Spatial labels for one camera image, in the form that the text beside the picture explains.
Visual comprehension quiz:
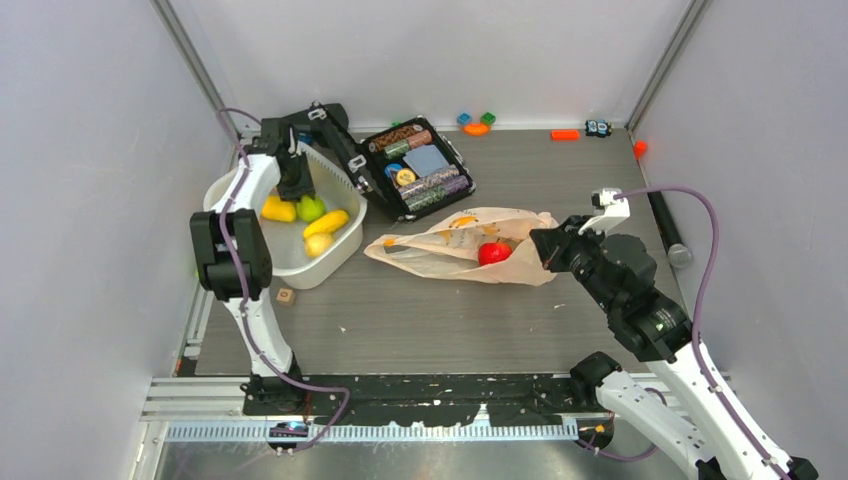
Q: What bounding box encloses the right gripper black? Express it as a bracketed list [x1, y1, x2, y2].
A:
[528, 213, 619, 311]

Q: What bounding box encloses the green fake pear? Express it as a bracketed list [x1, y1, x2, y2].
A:
[295, 195, 327, 223]

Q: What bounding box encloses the translucent plastic bag banana print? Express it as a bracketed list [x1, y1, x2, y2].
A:
[364, 207, 557, 286]

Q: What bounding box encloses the red fake apple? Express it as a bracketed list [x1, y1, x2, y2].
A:
[477, 241, 514, 266]

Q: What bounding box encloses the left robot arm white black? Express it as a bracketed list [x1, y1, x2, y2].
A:
[189, 118, 313, 414]

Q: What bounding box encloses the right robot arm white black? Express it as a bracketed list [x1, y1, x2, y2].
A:
[530, 216, 819, 479]

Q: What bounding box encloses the yellow fake mango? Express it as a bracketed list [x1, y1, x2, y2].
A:
[261, 196, 298, 223]

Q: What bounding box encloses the yellow fake banana piece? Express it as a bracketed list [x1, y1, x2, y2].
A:
[302, 209, 350, 239]

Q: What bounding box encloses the white plastic basin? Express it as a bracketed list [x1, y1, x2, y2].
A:
[202, 139, 368, 291]

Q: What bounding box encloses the orange block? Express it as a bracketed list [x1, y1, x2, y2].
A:
[550, 129, 581, 142]

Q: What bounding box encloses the black poker chip case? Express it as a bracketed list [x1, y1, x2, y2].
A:
[276, 101, 476, 222]

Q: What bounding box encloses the black microphone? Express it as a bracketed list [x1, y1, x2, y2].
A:
[647, 192, 693, 269]

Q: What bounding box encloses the small wooden cube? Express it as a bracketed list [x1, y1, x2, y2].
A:
[275, 288, 296, 306]

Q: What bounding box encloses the small toy car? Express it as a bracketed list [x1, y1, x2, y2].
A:
[584, 119, 613, 138]

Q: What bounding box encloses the orange corner piece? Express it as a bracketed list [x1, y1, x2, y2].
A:
[633, 141, 648, 160]

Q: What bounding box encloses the green toy cube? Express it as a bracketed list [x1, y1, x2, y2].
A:
[480, 112, 496, 126]

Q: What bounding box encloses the blue toy cube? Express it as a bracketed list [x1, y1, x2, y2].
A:
[456, 112, 472, 126]

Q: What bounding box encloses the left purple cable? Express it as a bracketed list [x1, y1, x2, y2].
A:
[217, 107, 352, 455]

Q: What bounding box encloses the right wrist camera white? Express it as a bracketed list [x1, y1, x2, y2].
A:
[584, 188, 631, 233]

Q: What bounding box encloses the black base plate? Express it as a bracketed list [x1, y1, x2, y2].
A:
[240, 373, 612, 427]

